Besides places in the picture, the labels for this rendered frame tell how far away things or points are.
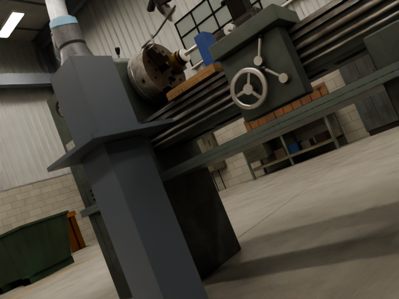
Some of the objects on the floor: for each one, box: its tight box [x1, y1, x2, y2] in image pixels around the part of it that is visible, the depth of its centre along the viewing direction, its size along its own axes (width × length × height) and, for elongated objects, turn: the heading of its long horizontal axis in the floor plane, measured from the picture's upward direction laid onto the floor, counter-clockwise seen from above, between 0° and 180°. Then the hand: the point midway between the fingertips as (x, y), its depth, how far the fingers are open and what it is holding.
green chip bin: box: [0, 210, 75, 295], centre depth 593 cm, size 134×94×85 cm
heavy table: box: [67, 211, 89, 253], centre depth 987 cm, size 161×44×100 cm, turn 154°
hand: (169, 19), depth 195 cm, fingers closed
